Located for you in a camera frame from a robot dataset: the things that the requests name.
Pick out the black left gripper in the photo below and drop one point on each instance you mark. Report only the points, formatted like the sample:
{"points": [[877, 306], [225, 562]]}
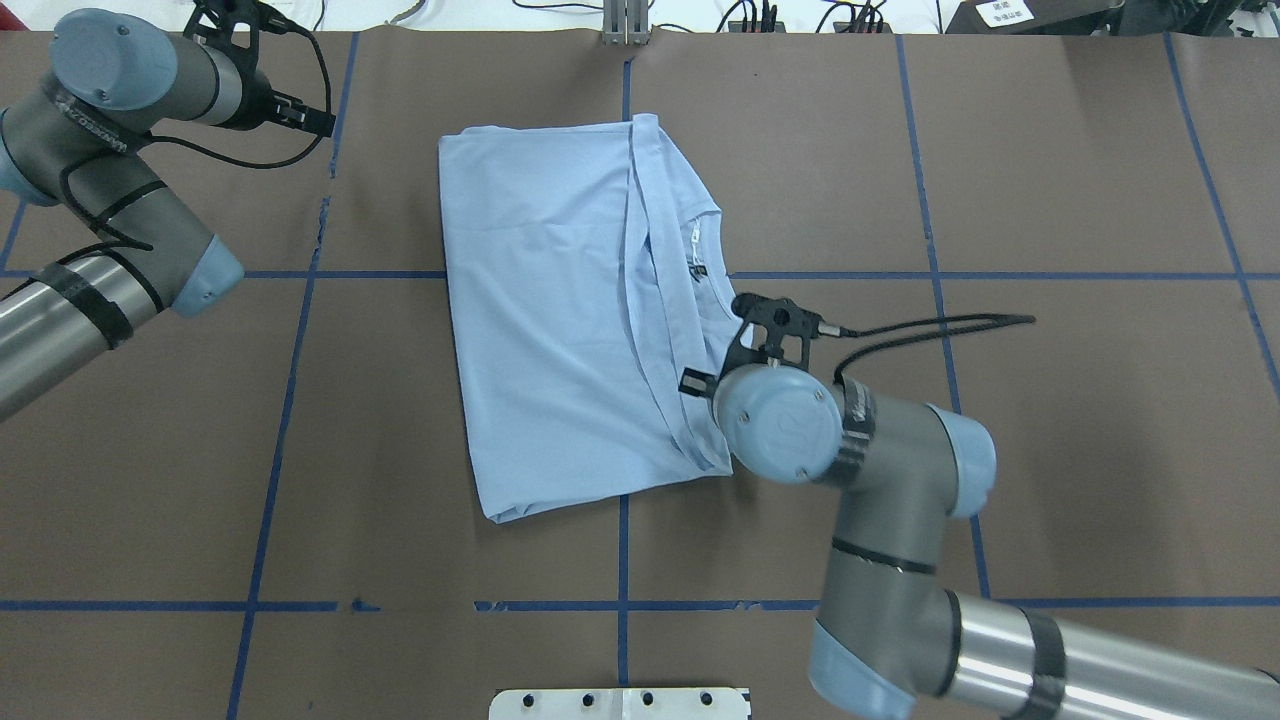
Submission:
{"points": [[262, 104]]}

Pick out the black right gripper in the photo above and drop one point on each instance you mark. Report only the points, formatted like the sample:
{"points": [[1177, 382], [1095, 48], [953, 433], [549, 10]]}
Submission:
{"points": [[696, 380]]}

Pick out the light blue t-shirt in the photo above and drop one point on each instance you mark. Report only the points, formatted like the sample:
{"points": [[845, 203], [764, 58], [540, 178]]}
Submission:
{"points": [[585, 274]]}

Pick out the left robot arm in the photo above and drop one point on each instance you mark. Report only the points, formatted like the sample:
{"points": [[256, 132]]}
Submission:
{"points": [[76, 142]]}

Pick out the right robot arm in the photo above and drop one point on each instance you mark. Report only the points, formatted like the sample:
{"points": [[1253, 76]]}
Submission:
{"points": [[886, 631]]}

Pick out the black usb hub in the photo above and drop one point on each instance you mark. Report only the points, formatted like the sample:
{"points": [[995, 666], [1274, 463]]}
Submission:
{"points": [[751, 18]]}

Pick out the aluminium frame post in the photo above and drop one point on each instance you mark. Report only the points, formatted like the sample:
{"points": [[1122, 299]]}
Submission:
{"points": [[626, 23]]}

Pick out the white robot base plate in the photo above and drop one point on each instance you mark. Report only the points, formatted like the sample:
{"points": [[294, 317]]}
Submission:
{"points": [[623, 703]]}

